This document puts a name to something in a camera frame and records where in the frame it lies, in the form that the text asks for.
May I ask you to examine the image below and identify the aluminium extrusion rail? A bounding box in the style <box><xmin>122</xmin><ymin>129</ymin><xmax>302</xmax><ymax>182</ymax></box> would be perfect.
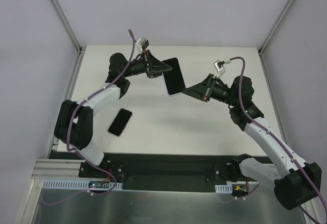
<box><xmin>32</xmin><ymin>159</ymin><xmax>83</xmax><ymax>179</ymax></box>

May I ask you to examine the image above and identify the aluminium frame post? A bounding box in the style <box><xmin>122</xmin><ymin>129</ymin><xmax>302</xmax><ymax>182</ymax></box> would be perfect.
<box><xmin>258</xmin><ymin>0</ymin><xmax>310</xmax><ymax>55</ymax></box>
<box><xmin>39</xmin><ymin>0</ymin><xmax>85</xmax><ymax>54</ymax></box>

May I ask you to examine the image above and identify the left white slotted cable duct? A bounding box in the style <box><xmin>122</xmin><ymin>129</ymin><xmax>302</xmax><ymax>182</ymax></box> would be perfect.
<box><xmin>43</xmin><ymin>179</ymin><xmax>123</xmax><ymax>191</ymax></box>

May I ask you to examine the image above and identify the left aluminium frame post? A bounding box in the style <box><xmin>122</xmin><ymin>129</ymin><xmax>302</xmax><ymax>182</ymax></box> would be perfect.
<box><xmin>39</xmin><ymin>0</ymin><xmax>85</xmax><ymax>54</ymax></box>

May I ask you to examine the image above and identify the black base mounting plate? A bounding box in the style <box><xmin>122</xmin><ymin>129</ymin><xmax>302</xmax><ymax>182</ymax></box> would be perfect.
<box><xmin>48</xmin><ymin>150</ymin><xmax>264</xmax><ymax>191</ymax></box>

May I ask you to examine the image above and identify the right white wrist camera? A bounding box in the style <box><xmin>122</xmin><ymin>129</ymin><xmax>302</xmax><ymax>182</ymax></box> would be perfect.
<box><xmin>214</xmin><ymin>60</ymin><xmax>226</xmax><ymax>79</ymax></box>

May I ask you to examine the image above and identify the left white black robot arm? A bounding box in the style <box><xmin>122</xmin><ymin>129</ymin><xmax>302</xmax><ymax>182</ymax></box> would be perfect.
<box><xmin>54</xmin><ymin>51</ymin><xmax>172</xmax><ymax>178</ymax></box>

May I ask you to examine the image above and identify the phone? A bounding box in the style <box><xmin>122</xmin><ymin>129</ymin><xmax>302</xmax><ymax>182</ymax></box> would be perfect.
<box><xmin>163</xmin><ymin>58</ymin><xmax>186</xmax><ymax>96</ymax></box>
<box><xmin>107</xmin><ymin>109</ymin><xmax>132</xmax><ymax>137</ymax></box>

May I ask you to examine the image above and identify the right white slotted cable duct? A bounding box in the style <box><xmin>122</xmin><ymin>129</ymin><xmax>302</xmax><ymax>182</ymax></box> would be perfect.
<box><xmin>215</xmin><ymin>184</ymin><xmax>233</xmax><ymax>194</ymax></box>

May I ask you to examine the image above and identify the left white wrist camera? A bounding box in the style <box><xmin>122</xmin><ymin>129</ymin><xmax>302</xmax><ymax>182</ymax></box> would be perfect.
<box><xmin>136</xmin><ymin>37</ymin><xmax>149</xmax><ymax>54</ymax></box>

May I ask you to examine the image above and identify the white slotted cable duct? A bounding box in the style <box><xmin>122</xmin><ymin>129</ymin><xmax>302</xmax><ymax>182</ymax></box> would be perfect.
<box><xmin>43</xmin><ymin>179</ymin><xmax>123</xmax><ymax>191</ymax></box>
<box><xmin>215</xmin><ymin>184</ymin><xmax>233</xmax><ymax>194</ymax></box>

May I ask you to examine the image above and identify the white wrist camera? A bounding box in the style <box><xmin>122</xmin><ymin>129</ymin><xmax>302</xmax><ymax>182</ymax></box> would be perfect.
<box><xmin>214</xmin><ymin>60</ymin><xmax>226</xmax><ymax>79</ymax></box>
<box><xmin>136</xmin><ymin>37</ymin><xmax>149</xmax><ymax>54</ymax></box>

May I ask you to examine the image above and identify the phone in clear purple case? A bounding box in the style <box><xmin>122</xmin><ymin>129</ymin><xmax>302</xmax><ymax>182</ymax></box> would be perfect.
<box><xmin>107</xmin><ymin>109</ymin><xmax>132</xmax><ymax>137</ymax></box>

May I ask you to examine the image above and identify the right aluminium frame post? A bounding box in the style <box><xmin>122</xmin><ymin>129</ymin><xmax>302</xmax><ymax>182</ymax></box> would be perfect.
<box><xmin>258</xmin><ymin>0</ymin><xmax>310</xmax><ymax>55</ymax></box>

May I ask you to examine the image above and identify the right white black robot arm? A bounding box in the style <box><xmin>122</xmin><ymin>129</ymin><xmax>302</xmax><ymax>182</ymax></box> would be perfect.
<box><xmin>183</xmin><ymin>74</ymin><xmax>322</xmax><ymax>210</ymax></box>

